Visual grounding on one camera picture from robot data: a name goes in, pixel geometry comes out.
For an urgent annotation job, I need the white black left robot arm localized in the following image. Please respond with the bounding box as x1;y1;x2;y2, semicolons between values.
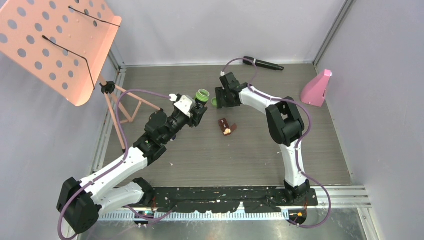
56;95;208;235

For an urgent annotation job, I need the pink music stand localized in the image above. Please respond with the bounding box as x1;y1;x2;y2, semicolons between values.
0;0;163;150

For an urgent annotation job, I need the black microphone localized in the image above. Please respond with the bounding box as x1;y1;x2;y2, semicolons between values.
242;56;285;71

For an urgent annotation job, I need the brown translucent pill container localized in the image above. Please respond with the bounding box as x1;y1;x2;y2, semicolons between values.
218;118;238;136

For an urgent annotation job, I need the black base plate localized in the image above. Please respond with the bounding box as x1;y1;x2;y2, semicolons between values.
141;186;319;214

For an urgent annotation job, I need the green black pill bottle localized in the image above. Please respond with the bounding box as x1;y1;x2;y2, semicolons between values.
195;88;210;106

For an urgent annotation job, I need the pink wedge object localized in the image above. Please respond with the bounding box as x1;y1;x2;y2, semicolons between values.
300;69;332;107

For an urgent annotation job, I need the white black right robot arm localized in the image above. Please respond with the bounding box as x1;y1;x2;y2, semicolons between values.
215;72;310;205

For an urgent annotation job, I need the green bottle cap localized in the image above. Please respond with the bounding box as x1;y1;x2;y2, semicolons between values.
211;97;218;107

